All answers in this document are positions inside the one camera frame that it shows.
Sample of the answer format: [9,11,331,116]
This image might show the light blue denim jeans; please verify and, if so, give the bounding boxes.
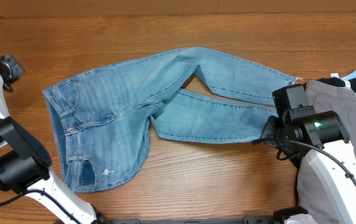
[43,47,296,193]

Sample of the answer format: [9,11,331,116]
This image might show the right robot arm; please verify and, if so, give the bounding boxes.
[252,84,356,223]

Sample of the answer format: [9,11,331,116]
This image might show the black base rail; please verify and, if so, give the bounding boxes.
[108,215,273,224]

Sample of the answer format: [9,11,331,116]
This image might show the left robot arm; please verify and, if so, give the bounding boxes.
[0,55,110,223]

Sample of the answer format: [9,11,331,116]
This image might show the grey trousers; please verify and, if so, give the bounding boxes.
[297,80,356,223]

